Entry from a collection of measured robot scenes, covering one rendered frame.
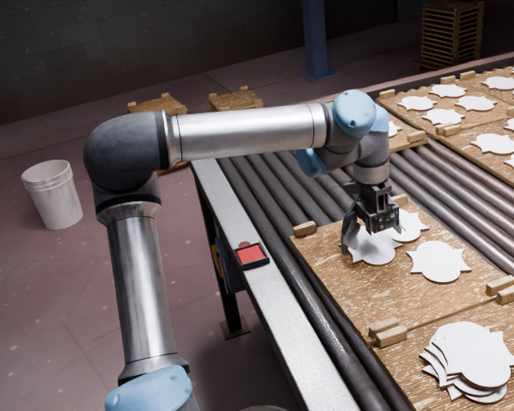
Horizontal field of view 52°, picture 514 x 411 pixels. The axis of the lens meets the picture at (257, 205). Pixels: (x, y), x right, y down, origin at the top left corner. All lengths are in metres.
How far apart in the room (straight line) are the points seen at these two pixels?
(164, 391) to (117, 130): 0.39
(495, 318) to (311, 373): 0.37
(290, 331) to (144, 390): 0.47
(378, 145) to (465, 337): 0.39
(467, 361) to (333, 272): 0.37
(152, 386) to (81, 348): 1.93
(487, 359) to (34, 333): 2.27
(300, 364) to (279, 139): 0.44
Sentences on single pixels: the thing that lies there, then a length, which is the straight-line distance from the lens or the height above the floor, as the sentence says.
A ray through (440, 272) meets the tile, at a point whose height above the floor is 0.94.
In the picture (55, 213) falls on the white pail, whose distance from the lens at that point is 3.58.
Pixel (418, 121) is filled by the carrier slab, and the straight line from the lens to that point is 1.95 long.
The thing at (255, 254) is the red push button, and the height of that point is 0.93.
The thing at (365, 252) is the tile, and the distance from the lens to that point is 1.26.
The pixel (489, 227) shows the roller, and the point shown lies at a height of 0.92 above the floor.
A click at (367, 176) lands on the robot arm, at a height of 1.17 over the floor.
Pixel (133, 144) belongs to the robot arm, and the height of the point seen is 1.40.
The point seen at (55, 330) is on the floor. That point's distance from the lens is 2.82.
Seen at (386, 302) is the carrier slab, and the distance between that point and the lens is 1.14.
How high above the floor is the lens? 1.70
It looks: 31 degrees down
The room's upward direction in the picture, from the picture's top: 9 degrees counter-clockwise
